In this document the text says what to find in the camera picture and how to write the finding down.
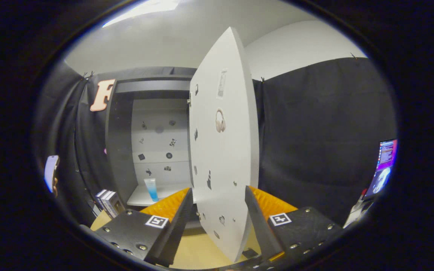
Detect white cabinet door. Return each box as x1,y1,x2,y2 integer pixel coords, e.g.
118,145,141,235
189,26,260,263

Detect grey cabinet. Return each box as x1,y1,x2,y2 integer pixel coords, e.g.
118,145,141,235
106,75,199,226

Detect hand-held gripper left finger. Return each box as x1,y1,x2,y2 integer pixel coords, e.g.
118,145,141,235
81,187,194,267

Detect black backdrop cloth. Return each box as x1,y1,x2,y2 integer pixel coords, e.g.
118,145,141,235
32,56,398,226

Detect white blue tube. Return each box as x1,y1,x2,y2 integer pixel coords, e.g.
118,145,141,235
144,178,159,202

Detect white cabinet shelf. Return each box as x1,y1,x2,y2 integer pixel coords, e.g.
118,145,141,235
127,184,193,207

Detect smartphone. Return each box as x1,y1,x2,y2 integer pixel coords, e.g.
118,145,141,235
44,155,60,193

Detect lit computer screen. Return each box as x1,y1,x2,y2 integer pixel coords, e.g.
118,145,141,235
364,139,398,200

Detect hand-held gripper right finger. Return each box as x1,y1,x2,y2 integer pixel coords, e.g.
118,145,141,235
245,185,344,265

